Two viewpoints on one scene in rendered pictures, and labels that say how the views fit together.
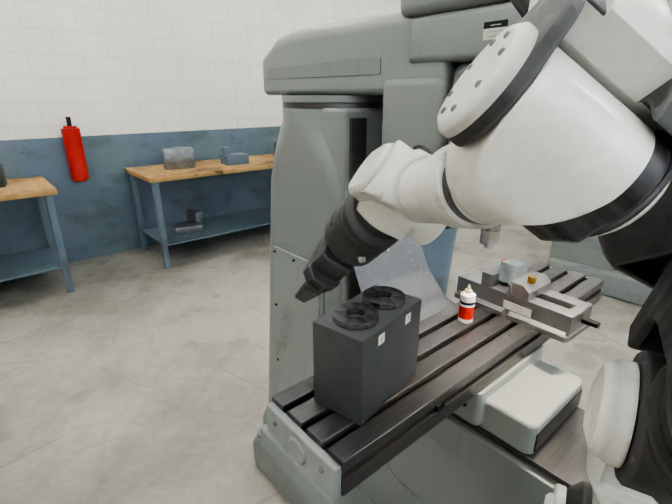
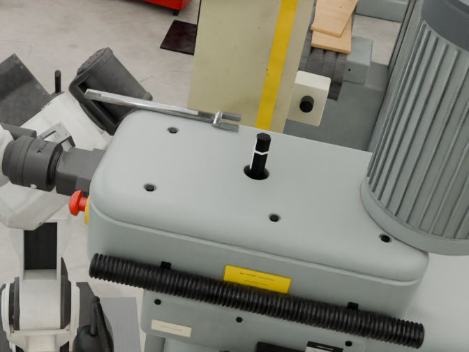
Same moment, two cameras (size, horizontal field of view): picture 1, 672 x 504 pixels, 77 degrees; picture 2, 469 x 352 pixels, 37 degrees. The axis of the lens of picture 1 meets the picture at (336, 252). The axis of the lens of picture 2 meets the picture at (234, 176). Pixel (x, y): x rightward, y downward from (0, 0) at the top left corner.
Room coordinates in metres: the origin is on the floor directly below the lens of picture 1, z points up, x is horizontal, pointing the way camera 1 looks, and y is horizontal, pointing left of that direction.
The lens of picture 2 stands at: (1.56, -1.02, 2.48)
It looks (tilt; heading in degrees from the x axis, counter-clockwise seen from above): 37 degrees down; 132
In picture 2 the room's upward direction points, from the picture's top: 11 degrees clockwise
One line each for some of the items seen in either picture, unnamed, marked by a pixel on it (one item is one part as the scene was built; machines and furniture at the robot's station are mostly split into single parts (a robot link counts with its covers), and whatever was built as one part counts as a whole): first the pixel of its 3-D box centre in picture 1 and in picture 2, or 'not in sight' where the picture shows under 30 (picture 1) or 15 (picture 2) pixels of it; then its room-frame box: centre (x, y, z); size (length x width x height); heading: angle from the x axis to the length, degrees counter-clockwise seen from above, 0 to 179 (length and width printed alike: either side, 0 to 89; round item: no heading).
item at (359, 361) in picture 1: (369, 346); not in sight; (0.77, -0.07, 1.07); 0.22 x 0.12 x 0.20; 142
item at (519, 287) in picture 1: (530, 285); not in sight; (1.10, -0.55, 1.06); 0.12 x 0.06 x 0.04; 128
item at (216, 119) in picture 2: not in sight; (162, 107); (0.85, -0.42, 1.89); 0.24 x 0.04 x 0.01; 42
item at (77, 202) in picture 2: not in sight; (81, 204); (0.85, -0.56, 1.76); 0.04 x 0.03 x 0.04; 130
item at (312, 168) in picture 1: (334, 305); not in sight; (1.51, 0.01, 0.78); 0.50 x 0.46 x 1.56; 40
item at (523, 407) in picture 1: (472, 366); not in sight; (1.04, -0.39, 0.83); 0.50 x 0.35 x 0.12; 40
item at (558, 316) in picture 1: (520, 293); not in sight; (1.12, -0.53, 1.02); 0.35 x 0.15 x 0.11; 38
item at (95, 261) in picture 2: not in sight; (255, 298); (1.16, -0.48, 1.79); 0.45 x 0.04 x 0.04; 40
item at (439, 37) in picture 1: (498, 38); (259, 281); (1.07, -0.37, 1.68); 0.34 x 0.24 x 0.10; 40
